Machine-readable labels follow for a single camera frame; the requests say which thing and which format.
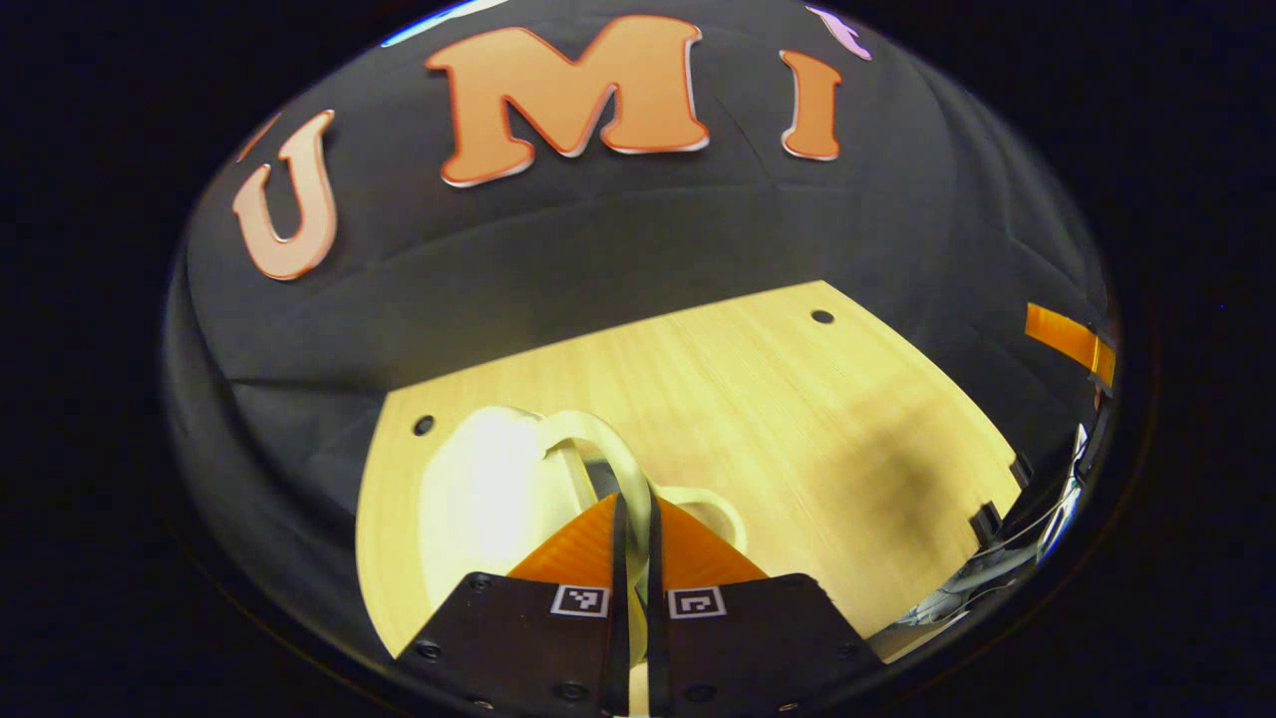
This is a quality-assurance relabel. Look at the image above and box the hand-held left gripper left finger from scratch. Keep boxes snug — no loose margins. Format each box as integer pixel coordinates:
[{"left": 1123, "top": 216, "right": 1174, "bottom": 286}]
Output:
[{"left": 395, "top": 492, "right": 633, "bottom": 718}]

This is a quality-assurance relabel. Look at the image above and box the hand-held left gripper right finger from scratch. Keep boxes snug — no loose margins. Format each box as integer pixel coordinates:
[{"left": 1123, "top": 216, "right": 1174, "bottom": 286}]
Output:
[{"left": 646, "top": 494, "right": 886, "bottom": 718}]

